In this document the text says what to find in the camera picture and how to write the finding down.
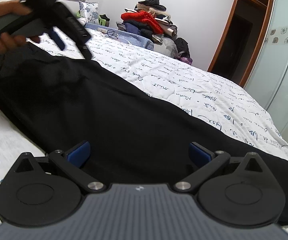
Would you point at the person's left hand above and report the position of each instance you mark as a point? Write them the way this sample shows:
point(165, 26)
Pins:
point(8, 42)

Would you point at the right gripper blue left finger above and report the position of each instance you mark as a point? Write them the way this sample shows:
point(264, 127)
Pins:
point(78, 154)

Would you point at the pile of clothes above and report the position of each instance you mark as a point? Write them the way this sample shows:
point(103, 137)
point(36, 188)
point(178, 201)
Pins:
point(167, 43)

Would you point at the green plastic chair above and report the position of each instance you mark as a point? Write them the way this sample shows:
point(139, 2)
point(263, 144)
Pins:
point(103, 20)

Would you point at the black pants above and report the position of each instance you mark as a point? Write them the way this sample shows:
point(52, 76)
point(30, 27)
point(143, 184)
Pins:
point(58, 102)

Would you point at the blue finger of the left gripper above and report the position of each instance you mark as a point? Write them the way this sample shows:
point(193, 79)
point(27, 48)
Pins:
point(55, 37)

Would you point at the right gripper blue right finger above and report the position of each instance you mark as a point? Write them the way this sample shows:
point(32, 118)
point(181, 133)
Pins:
point(200, 155)

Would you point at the blue floral pillow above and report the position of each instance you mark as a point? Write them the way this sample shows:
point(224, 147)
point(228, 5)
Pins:
point(89, 11)

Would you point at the blue folded blanket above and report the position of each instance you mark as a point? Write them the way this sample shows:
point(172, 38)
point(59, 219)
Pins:
point(122, 36)

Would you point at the brown wooden door frame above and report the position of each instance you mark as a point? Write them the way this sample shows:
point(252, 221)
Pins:
point(240, 42)

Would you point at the white script-print quilt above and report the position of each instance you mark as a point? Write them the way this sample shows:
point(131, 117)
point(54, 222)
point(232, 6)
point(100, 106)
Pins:
point(205, 96)

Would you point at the red garment on pile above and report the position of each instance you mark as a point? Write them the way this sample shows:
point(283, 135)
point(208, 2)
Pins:
point(142, 19)

